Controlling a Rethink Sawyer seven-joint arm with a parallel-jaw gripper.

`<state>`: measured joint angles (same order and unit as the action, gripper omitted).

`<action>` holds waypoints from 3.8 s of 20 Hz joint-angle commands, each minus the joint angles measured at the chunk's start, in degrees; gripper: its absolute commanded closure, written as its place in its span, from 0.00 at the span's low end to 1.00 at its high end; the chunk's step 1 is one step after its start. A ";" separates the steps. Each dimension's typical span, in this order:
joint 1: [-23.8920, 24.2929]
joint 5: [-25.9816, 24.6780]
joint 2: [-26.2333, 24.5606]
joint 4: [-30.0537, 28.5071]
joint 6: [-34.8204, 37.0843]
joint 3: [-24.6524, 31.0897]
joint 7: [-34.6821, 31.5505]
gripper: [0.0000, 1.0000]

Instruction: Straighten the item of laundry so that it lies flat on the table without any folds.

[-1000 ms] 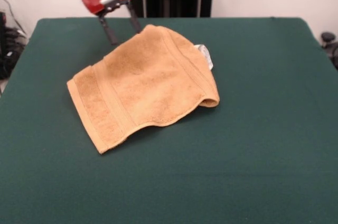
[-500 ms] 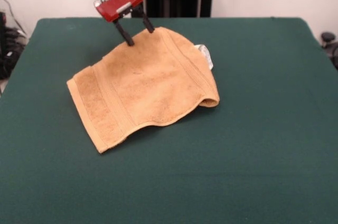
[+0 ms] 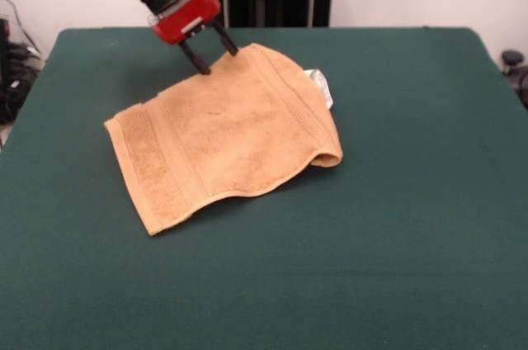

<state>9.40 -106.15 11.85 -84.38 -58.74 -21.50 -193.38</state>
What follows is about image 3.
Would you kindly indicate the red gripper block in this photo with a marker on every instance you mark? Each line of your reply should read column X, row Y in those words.
column 189, row 15

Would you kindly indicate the grey office chair base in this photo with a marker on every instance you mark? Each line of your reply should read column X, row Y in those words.
column 515, row 69

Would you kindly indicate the black equipment pile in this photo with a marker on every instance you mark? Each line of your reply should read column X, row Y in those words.
column 16, row 77

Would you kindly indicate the dark green table cloth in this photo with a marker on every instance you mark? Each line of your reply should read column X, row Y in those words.
column 412, row 201

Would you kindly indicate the tan terry towel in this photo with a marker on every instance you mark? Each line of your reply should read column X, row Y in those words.
column 231, row 127

